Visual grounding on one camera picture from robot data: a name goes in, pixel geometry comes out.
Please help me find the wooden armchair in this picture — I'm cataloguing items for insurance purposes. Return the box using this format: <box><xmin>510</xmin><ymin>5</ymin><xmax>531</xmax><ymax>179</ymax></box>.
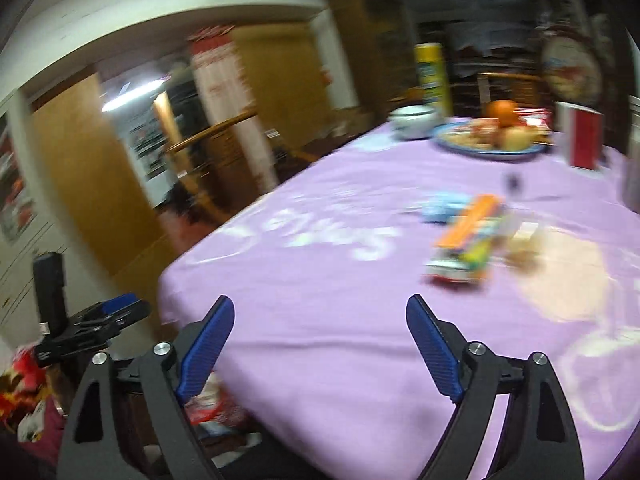
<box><xmin>165</xmin><ymin>110</ymin><xmax>321</xmax><ymax>221</ymax></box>

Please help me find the yellow apple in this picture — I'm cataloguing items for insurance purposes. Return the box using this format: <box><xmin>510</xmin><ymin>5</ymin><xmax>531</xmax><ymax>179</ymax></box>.
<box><xmin>500</xmin><ymin>126</ymin><xmax>533</xmax><ymax>152</ymax></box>

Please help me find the blue fruit plate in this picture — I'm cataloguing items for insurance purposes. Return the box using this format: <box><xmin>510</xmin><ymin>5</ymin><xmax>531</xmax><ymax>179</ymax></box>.
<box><xmin>432</xmin><ymin>120</ymin><xmax>548</xmax><ymax>161</ymax></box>

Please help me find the purple printed tablecloth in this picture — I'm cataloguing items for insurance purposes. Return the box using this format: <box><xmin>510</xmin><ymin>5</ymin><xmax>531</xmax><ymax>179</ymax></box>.
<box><xmin>159</xmin><ymin>117</ymin><xmax>640</xmax><ymax>480</ymax></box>

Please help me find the red white box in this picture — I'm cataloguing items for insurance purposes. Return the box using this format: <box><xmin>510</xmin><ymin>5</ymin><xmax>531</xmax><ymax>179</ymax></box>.
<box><xmin>555</xmin><ymin>101</ymin><xmax>605</xmax><ymax>170</ymax></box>

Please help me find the orange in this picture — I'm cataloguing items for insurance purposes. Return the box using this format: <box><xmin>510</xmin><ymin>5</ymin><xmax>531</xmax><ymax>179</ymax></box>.
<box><xmin>486</xmin><ymin>100</ymin><xmax>521</xmax><ymax>128</ymax></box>

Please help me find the clear jelly cup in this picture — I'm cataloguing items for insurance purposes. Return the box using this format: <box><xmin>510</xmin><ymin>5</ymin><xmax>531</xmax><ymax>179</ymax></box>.
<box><xmin>505</xmin><ymin>220</ymin><xmax>546</xmax><ymax>266</ymax></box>

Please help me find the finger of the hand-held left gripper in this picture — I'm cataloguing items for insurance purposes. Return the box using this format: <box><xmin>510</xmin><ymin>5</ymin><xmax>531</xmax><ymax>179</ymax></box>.
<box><xmin>97</xmin><ymin>292</ymin><xmax>143</xmax><ymax>317</ymax></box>
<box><xmin>70</xmin><ymin>302</ymin><xmax>152</xmax><ymax>343</ymax></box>

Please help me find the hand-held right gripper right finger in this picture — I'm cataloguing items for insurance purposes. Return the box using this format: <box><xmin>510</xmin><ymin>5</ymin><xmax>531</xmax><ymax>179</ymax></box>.
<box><xmin>406</xmin><ymin>294</ymin><xmax>586</xmax><ymax>480</ymax></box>

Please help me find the white ceramic jar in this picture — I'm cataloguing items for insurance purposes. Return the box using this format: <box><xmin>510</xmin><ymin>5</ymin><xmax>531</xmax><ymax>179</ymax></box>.
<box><xmin>389</xmin><ymin>105</ymin><xmax>441</xmax><ymax>140</ymax></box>

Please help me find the blue face mask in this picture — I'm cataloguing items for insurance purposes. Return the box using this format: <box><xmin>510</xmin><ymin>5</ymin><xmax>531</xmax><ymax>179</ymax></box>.
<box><xmin>417</xmin><ymin>192</ymin><xmax>471</xmax><ymax>223</ymax></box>

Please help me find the round embroidered table screen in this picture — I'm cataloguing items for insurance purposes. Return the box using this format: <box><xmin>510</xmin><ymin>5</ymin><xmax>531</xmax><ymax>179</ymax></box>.
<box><xmin>537</xmin><ymin>25</ymin><xmax>608</xmax><ymax>111</ymax></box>

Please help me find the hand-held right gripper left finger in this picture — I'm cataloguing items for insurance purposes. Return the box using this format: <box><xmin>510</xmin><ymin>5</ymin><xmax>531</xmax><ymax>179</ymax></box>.
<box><xmin>57</xmin><ymin>295</ymin><xmax>236</xmax><ymax>480</ymax></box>

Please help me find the orange snack packet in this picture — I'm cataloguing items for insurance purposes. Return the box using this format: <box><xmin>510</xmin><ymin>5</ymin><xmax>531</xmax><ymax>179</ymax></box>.
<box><xmin>434</xmin><ymin>194</ymin><xmax>503</xmax><ymax>251</ymax></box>

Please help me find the floral curtain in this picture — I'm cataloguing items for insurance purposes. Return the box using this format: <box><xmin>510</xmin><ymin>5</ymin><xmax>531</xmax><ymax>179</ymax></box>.
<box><xmin>189</xmin><ymin>25</ymin><xmax>278</xmax><ymax>191</ymax></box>

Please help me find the red checkered snack packet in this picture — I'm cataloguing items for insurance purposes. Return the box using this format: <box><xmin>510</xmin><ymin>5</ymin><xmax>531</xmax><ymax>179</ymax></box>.
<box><xmin>424</xmin><ymin>252</ymin><xmax>493</xmax><ymax>288</ymax></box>

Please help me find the fluorescent tube light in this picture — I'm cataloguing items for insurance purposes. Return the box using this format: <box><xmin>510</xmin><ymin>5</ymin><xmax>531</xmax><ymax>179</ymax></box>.
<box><xmin>102</xmin><ymin>75</ymin><xmax>171</xmax><ymax>113</ymax></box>

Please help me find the wooden chair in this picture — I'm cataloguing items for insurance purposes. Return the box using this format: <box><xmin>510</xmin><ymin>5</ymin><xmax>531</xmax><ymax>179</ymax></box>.
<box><xmin>477</xmin><ymin>72</ymin><xmax>543</xmax><ymax>106</ymax></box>

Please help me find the dark wooden cabinet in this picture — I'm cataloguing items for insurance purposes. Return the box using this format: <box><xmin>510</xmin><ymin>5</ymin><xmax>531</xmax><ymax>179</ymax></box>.
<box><xmin>325</xmin><ymin>0</ymin><xmax>416</xmax><ymax>111</ymax></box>

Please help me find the steel water bottle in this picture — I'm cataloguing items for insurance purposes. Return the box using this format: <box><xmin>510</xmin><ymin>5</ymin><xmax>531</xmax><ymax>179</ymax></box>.
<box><xmin>622</xmin><ymin>95</ymin><xmax>640</xmax><ymax>206</ymax></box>

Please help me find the yellow canister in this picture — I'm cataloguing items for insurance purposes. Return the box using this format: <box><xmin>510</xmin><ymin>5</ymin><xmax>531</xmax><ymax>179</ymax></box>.
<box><xmin>414</xmin><ymin>42</ymin><xmax>453</xmax><ymax>118</ymax></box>

